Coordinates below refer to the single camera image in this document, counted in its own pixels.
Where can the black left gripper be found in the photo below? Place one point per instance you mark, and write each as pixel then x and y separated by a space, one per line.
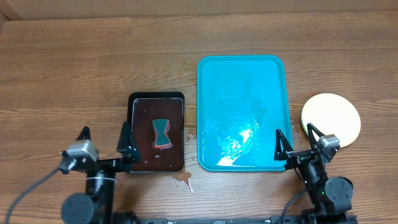
pixel 122 164

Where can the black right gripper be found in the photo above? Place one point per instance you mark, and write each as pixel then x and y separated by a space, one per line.
pixel 298 159

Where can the yellow plate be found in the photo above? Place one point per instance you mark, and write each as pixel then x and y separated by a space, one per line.
pixel 332 114

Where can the pink green sponge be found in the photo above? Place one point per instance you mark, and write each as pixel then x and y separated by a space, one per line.
pixel 161 128

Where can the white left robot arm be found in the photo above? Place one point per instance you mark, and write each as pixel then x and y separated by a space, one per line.
pixel 95 205

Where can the black water tray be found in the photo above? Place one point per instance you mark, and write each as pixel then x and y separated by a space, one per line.
pixel 142 109

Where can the blue plastic tray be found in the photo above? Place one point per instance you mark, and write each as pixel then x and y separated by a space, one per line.
pixel 241 102

